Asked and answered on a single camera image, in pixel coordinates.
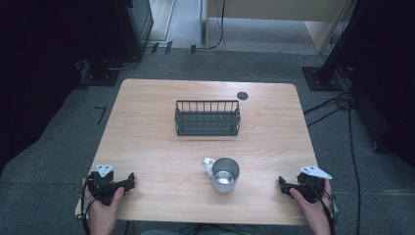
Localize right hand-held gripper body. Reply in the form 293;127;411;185
293;164;334;205

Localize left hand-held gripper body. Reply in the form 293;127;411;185
86;164;127;207

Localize person's right hand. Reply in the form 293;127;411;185
288;178;335;227

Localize person's left hand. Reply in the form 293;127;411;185
80;177;126;228

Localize black cabinet on stand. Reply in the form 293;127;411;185
80;0;155;88

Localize light wooden cabinet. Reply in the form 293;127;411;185
205;0;357;55

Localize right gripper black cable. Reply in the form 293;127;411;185
304;181;338;235

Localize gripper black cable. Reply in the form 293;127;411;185
79;175;99;235
304;181;338;235

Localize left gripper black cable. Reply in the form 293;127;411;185
79;175;99;235

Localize metal mug with white handle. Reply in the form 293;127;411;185
202;157;241;194

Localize black floor cables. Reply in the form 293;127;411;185
302;91;362;235

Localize black wire basket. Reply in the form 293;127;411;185
173;99;242;137

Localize black stand with base plate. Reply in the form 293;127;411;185
300;0;370;92

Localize black hanging cable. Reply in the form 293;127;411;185
206;0;227;51

